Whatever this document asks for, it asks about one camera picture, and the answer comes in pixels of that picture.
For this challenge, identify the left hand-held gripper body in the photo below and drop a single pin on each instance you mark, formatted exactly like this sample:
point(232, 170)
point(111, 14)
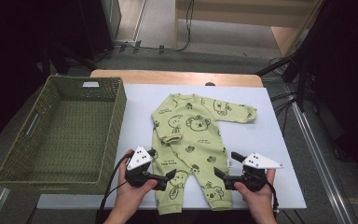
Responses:
point(138, 174)

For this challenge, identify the green woven basket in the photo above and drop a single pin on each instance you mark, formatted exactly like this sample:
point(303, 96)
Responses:
point(68, 130)

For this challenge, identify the person's right hand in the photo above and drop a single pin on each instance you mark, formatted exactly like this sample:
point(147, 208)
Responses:
point(261, 202)

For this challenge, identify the black table grommet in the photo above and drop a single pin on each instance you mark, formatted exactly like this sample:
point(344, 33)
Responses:
point(210, 84)

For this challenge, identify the white table board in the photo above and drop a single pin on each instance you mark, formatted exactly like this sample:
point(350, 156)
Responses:
point(254, 137)

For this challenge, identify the black curtain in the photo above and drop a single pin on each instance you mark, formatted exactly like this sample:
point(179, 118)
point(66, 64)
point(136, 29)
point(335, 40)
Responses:
point(12, 46)
point(348, 77)

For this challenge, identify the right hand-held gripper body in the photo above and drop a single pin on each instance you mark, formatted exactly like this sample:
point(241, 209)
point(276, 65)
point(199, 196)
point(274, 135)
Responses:
point(254, 179)

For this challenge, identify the green printed baby romper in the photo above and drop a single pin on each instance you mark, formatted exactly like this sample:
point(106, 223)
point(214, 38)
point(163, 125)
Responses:
point(192, 143)

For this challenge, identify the dark cabinet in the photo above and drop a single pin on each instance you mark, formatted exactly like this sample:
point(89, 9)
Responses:
point(96, 25)

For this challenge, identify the person's left hand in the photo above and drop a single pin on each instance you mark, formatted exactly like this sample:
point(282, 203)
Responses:
point(130, 199)

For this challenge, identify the light wooden furniture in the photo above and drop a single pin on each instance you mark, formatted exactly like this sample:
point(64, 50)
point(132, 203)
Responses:
point(245, 12)

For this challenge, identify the black metal stand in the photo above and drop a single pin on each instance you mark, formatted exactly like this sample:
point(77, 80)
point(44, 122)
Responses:
point(301, 84)
point(59, 59)

